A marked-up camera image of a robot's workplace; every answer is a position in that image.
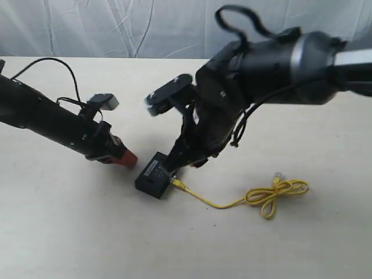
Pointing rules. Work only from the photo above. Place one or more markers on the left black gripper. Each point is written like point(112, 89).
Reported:
point(108, 148)

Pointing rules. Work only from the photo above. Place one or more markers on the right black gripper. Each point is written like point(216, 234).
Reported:
point(205, 131)

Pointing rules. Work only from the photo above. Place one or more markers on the small black network box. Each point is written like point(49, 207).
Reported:
point(153, 180)

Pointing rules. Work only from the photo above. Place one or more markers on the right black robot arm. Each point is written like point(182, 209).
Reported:
point(227, 89)

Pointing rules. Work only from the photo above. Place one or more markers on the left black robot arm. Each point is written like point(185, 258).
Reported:
point(66, 121)

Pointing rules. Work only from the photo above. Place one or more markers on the grey wrinkled backdrop cloth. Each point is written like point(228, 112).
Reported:
point(160, 29)

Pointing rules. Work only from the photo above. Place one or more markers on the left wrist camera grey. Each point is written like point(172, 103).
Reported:
point(103, 101)

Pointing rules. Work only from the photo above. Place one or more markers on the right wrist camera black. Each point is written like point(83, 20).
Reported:
point(177, 93)

